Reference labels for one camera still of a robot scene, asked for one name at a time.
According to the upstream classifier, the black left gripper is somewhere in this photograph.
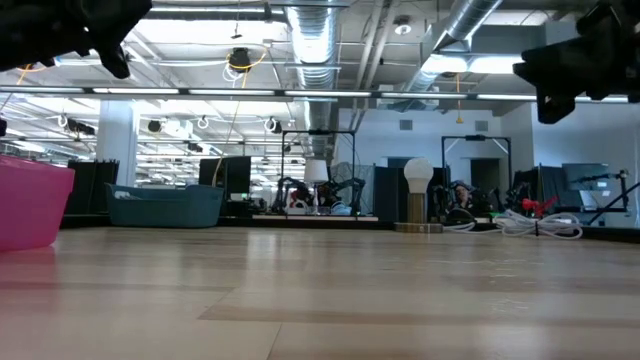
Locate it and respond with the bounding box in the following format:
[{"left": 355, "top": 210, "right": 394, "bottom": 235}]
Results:
[{"left": 0, "top": 0, "right": 154, "bottom": 80}]

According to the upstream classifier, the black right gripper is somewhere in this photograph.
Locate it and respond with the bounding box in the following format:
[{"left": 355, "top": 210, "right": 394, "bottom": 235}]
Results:
[{"left": 513, "top": 0, "right": 640, "bottom": 125}]

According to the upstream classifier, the grey monitor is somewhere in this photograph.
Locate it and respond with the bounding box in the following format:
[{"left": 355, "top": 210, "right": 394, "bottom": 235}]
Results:
[{"left": 561, "top": 162, "right": 612, "bottom": 192}]

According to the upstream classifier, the red object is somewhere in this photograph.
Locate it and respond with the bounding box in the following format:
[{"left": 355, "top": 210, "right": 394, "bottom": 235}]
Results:
[{"left": 521, "top": 196, "right": 560, "bottom": 220}]

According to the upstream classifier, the person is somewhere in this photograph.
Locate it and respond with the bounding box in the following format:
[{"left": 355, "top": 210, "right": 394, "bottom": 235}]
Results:
[{"left": 446, "top": 181, "right": 485, "bottom": 224}]

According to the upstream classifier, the brass lamp with white bulb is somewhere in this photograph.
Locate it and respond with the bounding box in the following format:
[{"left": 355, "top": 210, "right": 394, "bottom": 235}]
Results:
[{"left": 393, "top": 156, "right": 445, "bottom": 235}]

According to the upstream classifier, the black cabinet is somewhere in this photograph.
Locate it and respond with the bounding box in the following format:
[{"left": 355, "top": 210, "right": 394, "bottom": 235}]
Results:
[
  {"left": 197, "top": 155, "right": 253, "bottom": 202},
  {"left": 66, "top": 159, "right": 121, "bottom": 217}
]

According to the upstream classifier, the teal plastic basket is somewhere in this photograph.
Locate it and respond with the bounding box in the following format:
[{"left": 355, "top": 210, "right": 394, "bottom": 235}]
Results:
[{"left": 104, "top": 182, "right": 226, "bottom": 230}]

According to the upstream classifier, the pink plastic bin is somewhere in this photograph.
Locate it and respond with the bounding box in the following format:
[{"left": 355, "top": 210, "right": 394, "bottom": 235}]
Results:
[{"left": 0, "top": 154, "right": 77, "bottom": 253}]

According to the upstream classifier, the white lamp shade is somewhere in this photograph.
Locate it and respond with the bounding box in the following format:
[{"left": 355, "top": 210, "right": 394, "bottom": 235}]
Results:
[{"left": 303, "top": 158, "right": 330, "bottom": 185}]

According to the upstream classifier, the silver ventilation duct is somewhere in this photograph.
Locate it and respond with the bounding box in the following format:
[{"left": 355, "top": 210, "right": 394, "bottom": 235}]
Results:
[
  {"left": 284, "top": 0, "right": 346, "bottom": 161},
  {"left": 399, "top": 0, "right": 504, "bottom": 96}
]

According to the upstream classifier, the black ceiling cable reel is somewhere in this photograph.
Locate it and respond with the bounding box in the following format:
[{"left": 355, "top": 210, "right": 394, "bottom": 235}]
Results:
[{"left": 227, "top": 46, "right": 269, "bottom": 76}]

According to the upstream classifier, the white lamp cable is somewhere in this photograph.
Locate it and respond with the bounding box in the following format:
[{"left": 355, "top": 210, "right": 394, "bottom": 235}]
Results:
[{"left": 441, "top": 208, "right": 585, "bottom": 241}]

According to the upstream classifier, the black aluminium table frame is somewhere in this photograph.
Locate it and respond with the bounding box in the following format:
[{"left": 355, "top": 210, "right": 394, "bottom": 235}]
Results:
[{"left": 58, "top": 213, "right": 640, "bottom": 245}]

